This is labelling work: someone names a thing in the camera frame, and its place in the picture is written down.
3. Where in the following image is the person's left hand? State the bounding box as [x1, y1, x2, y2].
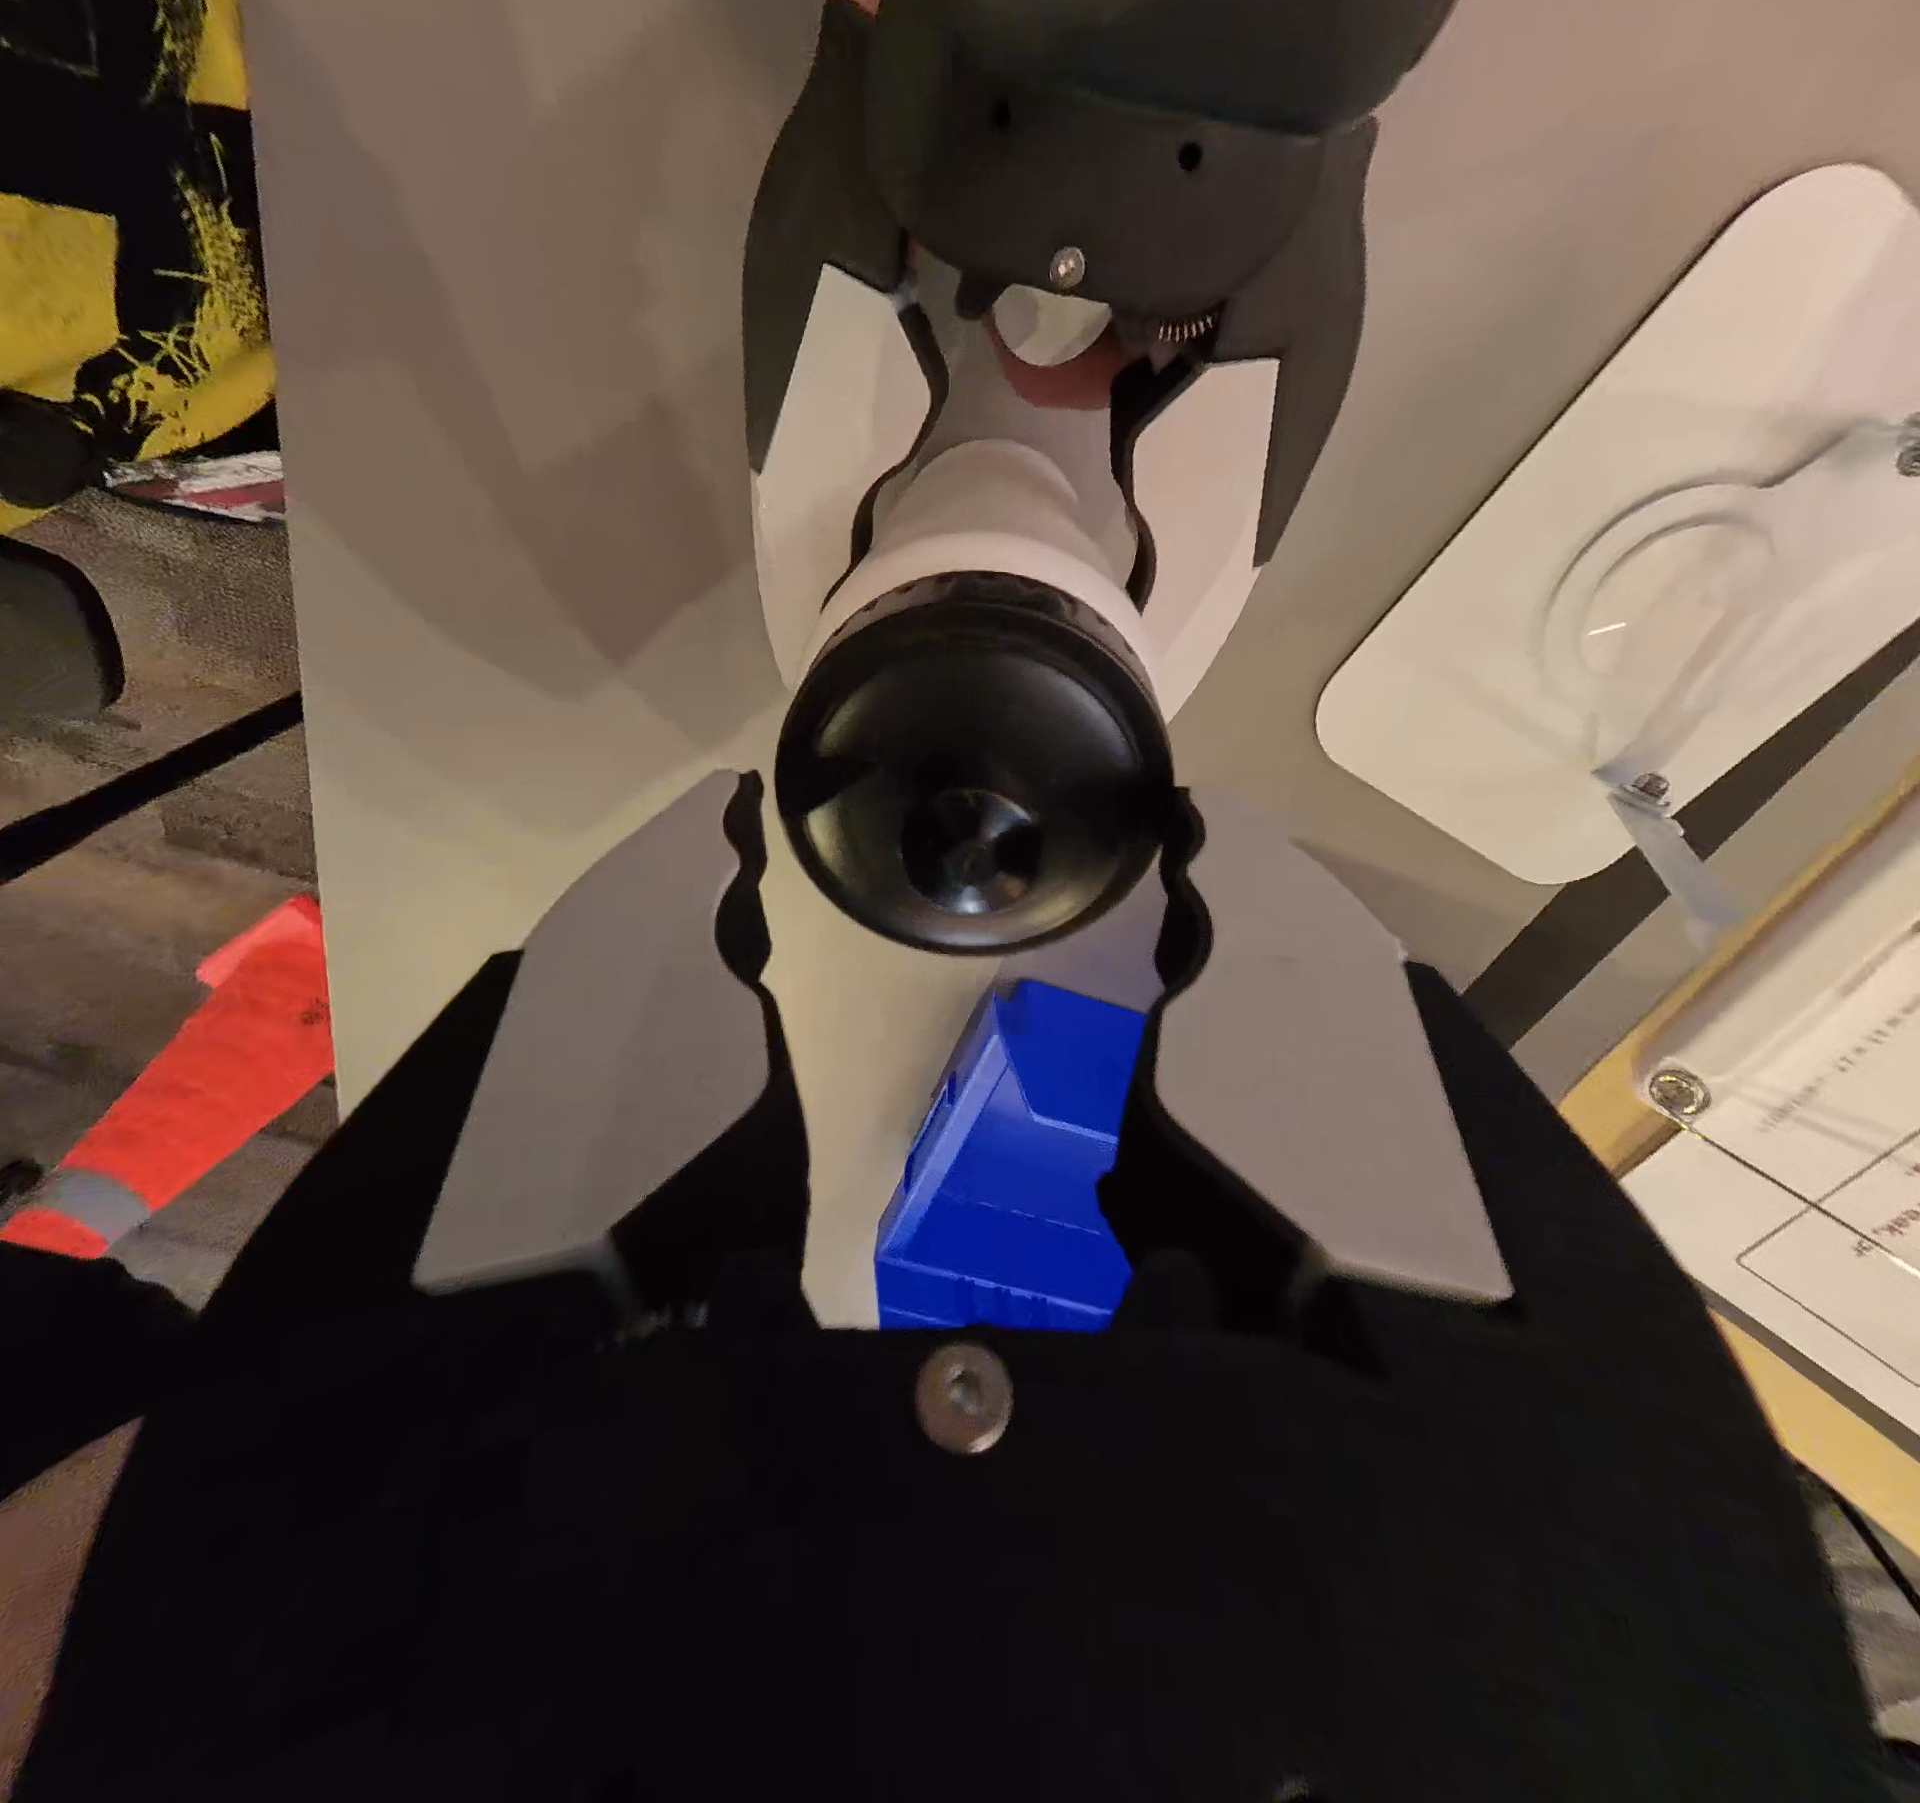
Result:
[1001, 340, 1130, 414]

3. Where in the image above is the orange traffic cone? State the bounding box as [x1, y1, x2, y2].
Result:
[0, 894, 334, 1263]

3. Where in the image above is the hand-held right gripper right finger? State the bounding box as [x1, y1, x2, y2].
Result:
[1147, 782, 1516, 1306]

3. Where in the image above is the blue plastic bin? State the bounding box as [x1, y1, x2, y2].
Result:
[876, 979, 1154, 1332]

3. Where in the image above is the white plastic bottle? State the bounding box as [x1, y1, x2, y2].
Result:
[802, 437, 1163, 696]

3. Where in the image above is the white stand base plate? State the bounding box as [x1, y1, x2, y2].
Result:
[1316, 161, 1920, 886]

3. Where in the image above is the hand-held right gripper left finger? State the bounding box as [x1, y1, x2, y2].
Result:
[412, 768, 782, 1294]

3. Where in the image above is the black tape strip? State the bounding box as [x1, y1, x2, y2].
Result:
[1464, 662, 1920, 1041]

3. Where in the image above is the red green striped object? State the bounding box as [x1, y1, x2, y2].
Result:
[107, 453, 286, 527]

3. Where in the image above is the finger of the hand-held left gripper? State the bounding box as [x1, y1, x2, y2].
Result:
[1109, 348, 1285, 705]
[751, 262, 953, 702]

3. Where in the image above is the black bottle lid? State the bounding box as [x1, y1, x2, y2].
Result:
[774, 574, 1176, 954]

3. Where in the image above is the clear round stand foot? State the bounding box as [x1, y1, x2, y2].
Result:
[1546, 484, 1788, 724]

